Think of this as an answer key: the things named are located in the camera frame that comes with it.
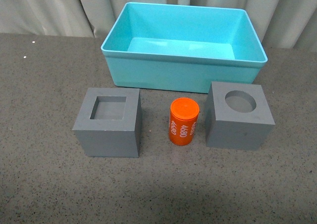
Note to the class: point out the orange cylinder white numbers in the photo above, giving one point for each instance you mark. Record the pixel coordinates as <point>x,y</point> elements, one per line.
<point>184,114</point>

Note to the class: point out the gray cube square hole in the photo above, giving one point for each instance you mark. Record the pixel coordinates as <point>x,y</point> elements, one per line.
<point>109,122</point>

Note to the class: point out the gray cube round hole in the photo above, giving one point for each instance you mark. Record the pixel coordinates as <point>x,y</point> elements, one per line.
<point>237,116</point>

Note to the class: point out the blue plastic box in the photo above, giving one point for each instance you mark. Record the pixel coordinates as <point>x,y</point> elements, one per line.
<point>181,47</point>

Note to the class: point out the white curtain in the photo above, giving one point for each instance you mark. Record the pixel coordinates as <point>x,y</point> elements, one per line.
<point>278,23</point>

